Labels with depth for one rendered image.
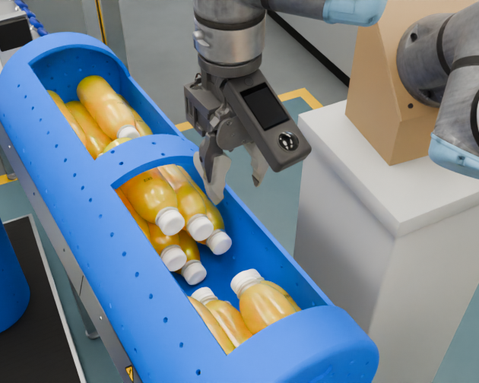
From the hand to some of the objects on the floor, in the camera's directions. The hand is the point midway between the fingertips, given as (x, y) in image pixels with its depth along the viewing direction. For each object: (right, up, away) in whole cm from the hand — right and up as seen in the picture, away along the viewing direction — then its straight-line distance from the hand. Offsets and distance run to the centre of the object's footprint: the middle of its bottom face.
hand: (239, 191), depth 76 cm
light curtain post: (-42, -10, +175) cm, 181 cm away
